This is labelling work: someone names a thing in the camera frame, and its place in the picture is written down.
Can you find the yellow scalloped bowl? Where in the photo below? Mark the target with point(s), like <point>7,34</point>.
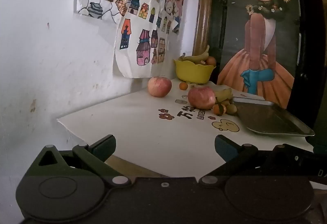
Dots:
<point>191,73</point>

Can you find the small green fruit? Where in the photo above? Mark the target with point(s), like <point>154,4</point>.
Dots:
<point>231,109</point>

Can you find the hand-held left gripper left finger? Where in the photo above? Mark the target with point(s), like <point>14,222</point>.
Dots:
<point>104,146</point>

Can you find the red apple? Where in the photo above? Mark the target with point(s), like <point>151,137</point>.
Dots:
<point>159,86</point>
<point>200,97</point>

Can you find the small orange mandarin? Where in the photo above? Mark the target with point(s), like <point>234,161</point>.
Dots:
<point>183,85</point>
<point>219,109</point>

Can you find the round brown fruit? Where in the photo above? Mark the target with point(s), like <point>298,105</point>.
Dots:
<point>211,61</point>

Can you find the white printed table cover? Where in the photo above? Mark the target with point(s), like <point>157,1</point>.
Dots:
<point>153,137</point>

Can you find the coloured houses drawing sheet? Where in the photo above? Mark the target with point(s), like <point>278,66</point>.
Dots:
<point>143,29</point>

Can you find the yellow banana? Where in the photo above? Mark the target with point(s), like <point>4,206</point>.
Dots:
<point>222,99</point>
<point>224,92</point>

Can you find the sunflower hat girl poster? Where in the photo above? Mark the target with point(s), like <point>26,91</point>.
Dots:
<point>258,35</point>

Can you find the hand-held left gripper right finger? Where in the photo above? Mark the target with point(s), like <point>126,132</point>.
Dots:
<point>224,148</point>

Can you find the green-yellow banana bunch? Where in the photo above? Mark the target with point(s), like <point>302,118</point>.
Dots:
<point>196,58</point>

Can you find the metal tray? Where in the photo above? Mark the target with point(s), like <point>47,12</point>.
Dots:
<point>268,116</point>

